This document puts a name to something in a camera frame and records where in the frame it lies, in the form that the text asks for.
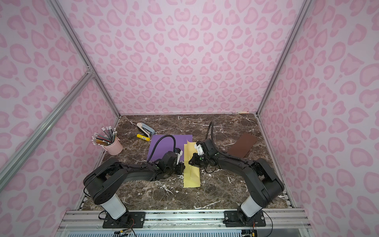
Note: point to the purple paper sheet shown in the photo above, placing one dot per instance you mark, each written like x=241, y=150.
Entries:
x=166, y=145

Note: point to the grey stapler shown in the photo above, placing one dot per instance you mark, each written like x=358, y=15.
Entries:
x=147, y=130

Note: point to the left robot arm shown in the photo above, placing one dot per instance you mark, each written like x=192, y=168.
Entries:
x=103, y=183

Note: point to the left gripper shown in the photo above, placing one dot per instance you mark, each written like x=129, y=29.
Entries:
x=179, y=167

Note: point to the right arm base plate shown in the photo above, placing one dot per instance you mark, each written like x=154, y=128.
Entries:
x=236, y=218

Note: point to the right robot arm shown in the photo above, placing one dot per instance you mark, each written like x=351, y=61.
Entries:
x=262, y=182

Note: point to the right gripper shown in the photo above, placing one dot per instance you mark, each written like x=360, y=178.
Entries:
x=197, y=158

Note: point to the bundle of pencils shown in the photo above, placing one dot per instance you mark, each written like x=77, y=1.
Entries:
x=106, y=139

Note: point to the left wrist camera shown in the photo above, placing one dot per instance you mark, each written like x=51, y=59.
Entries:
x=179, y=153

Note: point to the yellow paper sheet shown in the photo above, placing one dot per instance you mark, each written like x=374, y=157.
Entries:
x=191, y=173

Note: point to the yellow marker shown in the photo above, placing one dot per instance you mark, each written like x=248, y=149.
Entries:
x=143, y=137

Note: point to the aluminium front rail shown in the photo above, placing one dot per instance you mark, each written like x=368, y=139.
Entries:
x=197, y=219

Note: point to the pink pencil cup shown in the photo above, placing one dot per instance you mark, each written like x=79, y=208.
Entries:
x=115, y=148

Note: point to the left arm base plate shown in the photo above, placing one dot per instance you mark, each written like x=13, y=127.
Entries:
x=124, y=220

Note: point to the brown paper sheet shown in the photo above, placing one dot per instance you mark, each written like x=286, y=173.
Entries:
x=242, y=146

